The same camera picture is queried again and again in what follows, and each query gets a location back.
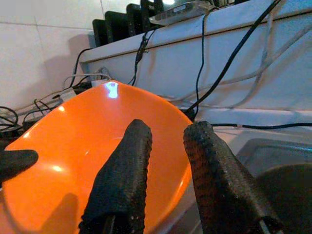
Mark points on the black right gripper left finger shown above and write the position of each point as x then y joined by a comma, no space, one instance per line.
122,182

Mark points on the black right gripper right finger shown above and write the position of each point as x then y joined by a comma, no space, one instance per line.
219,190

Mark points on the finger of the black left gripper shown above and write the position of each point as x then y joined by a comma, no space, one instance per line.
14,162

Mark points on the orange plastic bowl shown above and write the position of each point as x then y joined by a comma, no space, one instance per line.
73,146

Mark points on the stainless steel sink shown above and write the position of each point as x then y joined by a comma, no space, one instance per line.
268,151

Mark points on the black power adapter brick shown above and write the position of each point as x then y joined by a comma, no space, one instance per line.
191,113

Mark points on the black slatted rack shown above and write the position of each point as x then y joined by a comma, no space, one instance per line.
117,26

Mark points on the clear plastic case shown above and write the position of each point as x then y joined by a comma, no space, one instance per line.
180,12

